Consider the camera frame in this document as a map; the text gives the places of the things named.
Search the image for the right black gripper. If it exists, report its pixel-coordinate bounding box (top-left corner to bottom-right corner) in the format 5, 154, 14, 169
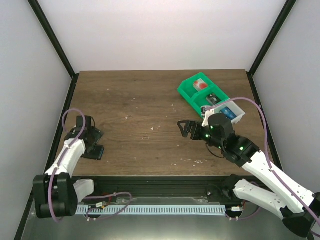
178, 120, 224, 150

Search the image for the black card holder wallet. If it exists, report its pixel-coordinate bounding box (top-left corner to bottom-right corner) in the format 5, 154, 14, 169
81, 145, 105, 161

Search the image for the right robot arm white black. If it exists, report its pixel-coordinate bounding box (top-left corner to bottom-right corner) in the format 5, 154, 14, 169
177, 113, 320, 238

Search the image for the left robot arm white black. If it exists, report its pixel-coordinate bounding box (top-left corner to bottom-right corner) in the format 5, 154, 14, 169
33, 115, 104, 219

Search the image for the black card in bin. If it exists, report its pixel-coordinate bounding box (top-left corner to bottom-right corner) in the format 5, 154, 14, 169
205, 93, 222, 106

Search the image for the blue card in bin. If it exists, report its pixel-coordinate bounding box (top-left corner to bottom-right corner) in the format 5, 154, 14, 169
220, 106, 237, 120

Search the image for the red white card in bin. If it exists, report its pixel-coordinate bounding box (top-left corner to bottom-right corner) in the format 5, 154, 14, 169
193, 78, 208, 92

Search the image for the green white sorting bin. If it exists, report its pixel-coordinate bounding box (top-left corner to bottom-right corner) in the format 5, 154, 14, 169
177, 72, 246, 124

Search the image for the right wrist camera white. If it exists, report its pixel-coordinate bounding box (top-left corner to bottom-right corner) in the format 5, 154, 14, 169
200, 105, 215, 127

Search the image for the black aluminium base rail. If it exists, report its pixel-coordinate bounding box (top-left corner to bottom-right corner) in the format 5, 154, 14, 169
84, 176, 241, 203

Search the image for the light blue slotted cable duct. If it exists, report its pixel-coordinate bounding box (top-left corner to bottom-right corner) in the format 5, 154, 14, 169
75, 205, 226, 216

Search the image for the left black frame post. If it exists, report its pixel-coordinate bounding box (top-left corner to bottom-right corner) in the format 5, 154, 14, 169
26, 0, 77, 78

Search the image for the black frame post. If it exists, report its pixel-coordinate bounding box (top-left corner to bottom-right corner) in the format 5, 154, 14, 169
26, 0, 77, 78
248, 0, 298, 76

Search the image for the right black frame post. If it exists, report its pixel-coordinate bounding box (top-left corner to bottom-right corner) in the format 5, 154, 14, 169
248, 0, 298, 76

